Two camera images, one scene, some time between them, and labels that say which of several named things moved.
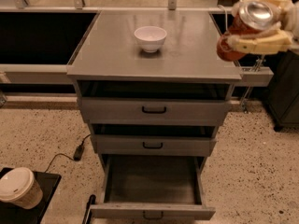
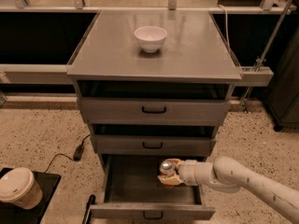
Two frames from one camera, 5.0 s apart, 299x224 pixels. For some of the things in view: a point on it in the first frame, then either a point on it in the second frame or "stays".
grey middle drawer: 153,145 stays
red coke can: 250,18 -> 167,167
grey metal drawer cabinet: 153,88 stays
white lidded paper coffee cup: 18,185 stays
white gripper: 292,19 -> 188,174
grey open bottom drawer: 152,188 stays
